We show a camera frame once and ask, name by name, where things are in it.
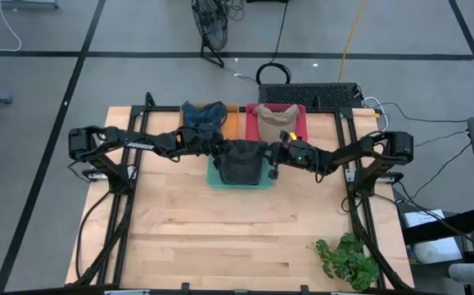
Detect black floor fan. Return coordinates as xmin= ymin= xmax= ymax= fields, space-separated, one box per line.
xmin=190 ymin=0 xmax=229 ymax=69

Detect black looped power cable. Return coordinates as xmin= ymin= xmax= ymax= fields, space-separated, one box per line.
xmin=255 ymin=0 xmax=292 ymax=86

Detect white bag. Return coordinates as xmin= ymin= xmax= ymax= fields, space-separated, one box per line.
xmin=412 ymin=237 xmax=463 ymax=266

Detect white box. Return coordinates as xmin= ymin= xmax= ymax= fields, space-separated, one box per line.
xmin=402 ymin=208 xmax=446 ymax=229

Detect teal plastic bin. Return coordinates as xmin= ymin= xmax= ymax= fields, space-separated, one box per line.
xmin=206 ymin=155 xmax=275 ymax=190

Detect black aluminium table frame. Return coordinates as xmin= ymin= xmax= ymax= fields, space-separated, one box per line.
xmin=72 ymin=92 xmax=416 ymax=295

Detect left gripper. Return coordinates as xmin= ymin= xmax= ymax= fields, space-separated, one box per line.
xmin=174 ymin=125 xmax=232 ymax=161

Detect pink plastic bin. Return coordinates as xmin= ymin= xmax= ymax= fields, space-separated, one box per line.
xmin=245 ymin=102 xmax=308 ymax=144

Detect black mesh computer tower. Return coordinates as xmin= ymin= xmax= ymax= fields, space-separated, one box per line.
xmin=258 ymin=83 xmax=363 ymax=112

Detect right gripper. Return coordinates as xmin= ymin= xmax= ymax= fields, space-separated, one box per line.
xmin=260 ymin=130 xmax=303 ymax=180

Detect green leafy plant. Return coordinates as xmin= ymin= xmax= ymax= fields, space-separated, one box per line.
xmin=314 ymin=233 xmax=381 ymax=292

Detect yellow cable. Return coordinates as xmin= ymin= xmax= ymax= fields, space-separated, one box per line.
xmin=337 ymin=0 xmax=368 ymax=83

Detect orange plastic bin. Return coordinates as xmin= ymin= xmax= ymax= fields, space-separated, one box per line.
xmin=178 ymin=102 xmax=241 ymax=143

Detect tan cap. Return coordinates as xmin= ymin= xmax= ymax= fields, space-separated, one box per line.
xmin=252 ymin=104 xmax=301 ymax=143

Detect navy blue cap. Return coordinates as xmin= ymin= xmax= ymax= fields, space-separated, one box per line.
xmin=181 ymin=101 xmax=228 ymax=138

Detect black beam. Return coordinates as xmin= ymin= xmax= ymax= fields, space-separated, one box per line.
xmin=402 ymin=206 xmax=474 ymax=246

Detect gray cylinder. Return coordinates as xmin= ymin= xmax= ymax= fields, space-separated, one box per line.
xmin=448 ymin=261 xmax=474 ymax=284

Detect white coiled cable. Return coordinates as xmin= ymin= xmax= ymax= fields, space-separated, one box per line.
xmin=362 ymin=96 xmax=390 ymax=135

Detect black cap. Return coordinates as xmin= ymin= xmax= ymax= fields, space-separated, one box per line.
xmin=214 ymin=138 xmax=269 ymax=186

